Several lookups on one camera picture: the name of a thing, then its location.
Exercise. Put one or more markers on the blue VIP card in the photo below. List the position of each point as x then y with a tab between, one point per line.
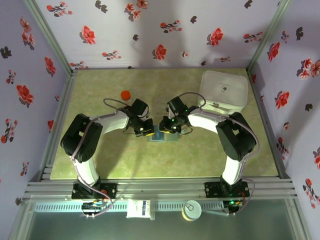
158	136

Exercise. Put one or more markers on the clear grey card holder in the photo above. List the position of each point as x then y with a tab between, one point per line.
172	138

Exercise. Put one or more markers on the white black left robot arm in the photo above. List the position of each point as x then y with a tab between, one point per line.
112	122

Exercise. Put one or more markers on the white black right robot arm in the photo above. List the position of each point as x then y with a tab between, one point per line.
202	122

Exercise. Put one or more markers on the white plastic container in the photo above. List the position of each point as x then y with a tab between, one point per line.
225	87

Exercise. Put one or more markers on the white blue paper packet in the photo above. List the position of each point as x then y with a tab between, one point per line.
136	208

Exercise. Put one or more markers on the tin can with pull tab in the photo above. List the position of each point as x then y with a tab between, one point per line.
191	210

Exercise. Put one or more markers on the small circuit board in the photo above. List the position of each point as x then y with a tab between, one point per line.
92	207
232	203

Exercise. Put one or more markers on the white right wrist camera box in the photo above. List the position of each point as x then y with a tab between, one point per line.
169	113

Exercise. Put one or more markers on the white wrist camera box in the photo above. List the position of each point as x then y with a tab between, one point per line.
169	113
145	115

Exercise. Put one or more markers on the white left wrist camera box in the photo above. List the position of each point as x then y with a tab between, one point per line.
145	115

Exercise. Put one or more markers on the aluminium front rail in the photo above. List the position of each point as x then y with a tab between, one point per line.
160	190

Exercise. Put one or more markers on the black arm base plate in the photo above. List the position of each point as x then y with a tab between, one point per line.
211	190
110	191

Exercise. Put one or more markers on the aluminium side rail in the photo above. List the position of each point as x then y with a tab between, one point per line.
269	125
58	125

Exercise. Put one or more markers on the aluminium corner post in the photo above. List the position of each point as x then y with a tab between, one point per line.
267	37
50	37

